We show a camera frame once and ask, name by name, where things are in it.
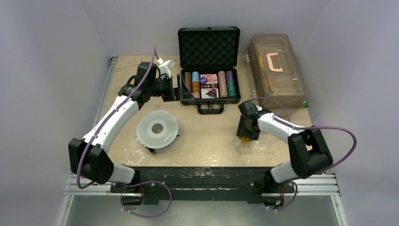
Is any peach chip stack right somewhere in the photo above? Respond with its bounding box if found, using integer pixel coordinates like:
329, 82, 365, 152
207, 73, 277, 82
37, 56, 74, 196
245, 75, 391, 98
218, 71, 228, 98

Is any aluminium frame rail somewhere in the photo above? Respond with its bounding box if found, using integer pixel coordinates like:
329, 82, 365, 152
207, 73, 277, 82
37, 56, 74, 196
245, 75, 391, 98
294, 174, 340, 196

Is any long brown chip stack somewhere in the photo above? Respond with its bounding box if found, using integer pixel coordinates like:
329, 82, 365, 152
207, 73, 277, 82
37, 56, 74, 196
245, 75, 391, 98
184, 72, 192, 92

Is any translucent plastic toolbox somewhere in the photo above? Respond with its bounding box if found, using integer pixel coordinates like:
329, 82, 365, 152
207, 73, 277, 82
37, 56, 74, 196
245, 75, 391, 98
247, 33, 306, 109

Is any white perforated cable spool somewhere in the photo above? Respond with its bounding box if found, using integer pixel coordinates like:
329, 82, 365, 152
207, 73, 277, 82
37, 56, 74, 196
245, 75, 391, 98
136, 110, 180, 154

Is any black poker set case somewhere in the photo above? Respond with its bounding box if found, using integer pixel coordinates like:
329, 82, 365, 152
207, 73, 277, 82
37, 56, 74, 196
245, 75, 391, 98
178, 26, 241, 114

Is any yellow big blind button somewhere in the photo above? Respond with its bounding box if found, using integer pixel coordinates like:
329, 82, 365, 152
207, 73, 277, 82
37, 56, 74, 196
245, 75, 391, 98
240, 137, 250, 144

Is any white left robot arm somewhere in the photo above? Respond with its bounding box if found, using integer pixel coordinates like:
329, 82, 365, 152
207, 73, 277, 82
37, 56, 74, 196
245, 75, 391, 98
68, 59, 178, 193

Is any dark green chip stack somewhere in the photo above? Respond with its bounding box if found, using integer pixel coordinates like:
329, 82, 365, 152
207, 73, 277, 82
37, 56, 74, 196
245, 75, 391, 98
226, 71, 237, 98

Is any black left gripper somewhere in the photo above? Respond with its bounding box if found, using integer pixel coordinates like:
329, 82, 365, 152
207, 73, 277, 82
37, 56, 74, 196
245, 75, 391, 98
148, 74, 193, 102

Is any light blue chip stack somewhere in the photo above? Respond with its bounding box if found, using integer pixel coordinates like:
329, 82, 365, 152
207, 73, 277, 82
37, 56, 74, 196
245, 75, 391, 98
192, 72, 200, 82

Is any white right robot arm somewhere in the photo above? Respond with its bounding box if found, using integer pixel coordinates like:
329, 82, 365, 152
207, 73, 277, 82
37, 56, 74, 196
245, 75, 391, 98
236, 100, 333, 192

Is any red triangle warning sticker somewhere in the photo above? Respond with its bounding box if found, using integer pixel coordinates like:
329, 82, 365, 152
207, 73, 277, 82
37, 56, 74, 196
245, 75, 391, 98
206, 89, 218, 98

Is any red playing card deck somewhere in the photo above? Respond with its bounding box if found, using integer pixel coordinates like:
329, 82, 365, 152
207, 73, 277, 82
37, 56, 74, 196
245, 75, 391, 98
200, 74, 218, 84

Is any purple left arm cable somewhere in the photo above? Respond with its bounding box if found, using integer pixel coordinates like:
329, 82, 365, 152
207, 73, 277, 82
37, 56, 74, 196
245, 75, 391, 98
76, 46, 173, 219

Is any orange yellow chip stack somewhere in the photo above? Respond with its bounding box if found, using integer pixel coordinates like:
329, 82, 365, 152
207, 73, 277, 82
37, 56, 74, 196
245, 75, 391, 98
192, 81, 200, 99

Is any red dice row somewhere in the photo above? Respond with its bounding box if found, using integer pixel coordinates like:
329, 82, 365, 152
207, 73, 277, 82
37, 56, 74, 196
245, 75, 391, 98
201, 84, 219, 89

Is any blue small blind button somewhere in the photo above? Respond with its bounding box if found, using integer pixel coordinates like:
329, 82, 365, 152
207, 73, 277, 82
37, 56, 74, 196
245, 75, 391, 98
199, 77, 208, 84

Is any blue playing card deck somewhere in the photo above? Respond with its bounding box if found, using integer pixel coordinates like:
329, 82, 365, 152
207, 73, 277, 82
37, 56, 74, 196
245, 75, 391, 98
201, 88, 219, 99

